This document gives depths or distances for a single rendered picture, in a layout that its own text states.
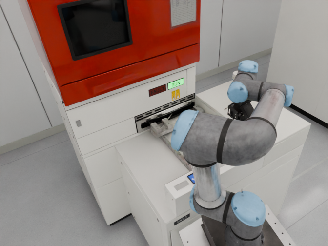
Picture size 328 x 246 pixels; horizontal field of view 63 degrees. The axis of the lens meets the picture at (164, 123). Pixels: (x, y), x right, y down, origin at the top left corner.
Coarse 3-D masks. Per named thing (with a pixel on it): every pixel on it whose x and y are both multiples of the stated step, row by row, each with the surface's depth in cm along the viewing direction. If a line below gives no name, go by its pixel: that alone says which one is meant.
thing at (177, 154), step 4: (160, 136) 167; (164, 136) 166; (164, 140) 163; (168, 144) 160; (172, 148) 157; (176, 152) 154; (176, 156) 156; (180, 156) 151; (180, 160) 152; (184, 160) 149; (184, 164) 149; (188, 164) 146; (188, 168) 146
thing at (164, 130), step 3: (177, 117) 175; (171, 120) 173; (174, 120) 173; (162, 123) 171; (174, 123) 170; (159, 126) 169; (162, 126) 168; (150, 129) 168; (162, 129) 166; (165, 129) 166; (168, 129) 166; (171, 129) 168; (153, 132) 165; (162, 132) 165; (165, 132) 166; (168, 132) 168; (156, 135) 163; (159, 135) 165; (162, 135) 166
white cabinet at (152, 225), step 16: (288, 160) 159; (128, 176) 162; (256, 176) 147; (272, 176) 158; (288, 176) 172; (128, 192) 184; (144, 192) 139; (256, 192) 159; (272, 192) 172; (144, 208) 154; (272, 208) 189; (144, 224) 175; (160, 224) 134; (176, 224) 129; (160, 240) 148; (176, 240) 138
